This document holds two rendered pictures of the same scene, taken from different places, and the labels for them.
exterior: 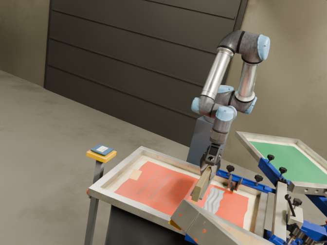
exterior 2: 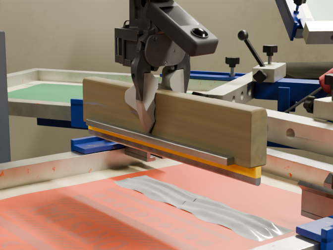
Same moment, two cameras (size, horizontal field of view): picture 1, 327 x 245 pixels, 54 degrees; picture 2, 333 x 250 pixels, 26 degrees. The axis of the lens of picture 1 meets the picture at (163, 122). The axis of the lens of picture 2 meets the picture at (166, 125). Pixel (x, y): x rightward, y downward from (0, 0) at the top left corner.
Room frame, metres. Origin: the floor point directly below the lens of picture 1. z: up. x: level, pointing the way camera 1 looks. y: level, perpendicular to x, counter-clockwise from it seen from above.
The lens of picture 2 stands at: (0.79, 0.59, 1.31)
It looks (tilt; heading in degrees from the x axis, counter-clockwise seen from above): 12 degrees down; 306
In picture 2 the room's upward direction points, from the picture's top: straight up
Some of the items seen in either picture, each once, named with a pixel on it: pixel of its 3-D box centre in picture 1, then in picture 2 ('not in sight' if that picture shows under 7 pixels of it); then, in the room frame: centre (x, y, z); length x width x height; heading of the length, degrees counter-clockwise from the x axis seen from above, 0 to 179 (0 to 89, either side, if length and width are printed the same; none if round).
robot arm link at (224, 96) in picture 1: (222, 96); not in sight; (1.97, -0.33, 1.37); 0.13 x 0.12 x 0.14; 70
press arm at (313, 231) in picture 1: (304, 228); not in sight; (1.26, -0.73, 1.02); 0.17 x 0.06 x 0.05; 73
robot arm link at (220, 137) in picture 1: (218, 134); not in sight; (1.43, -0.26, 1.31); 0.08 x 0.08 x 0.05
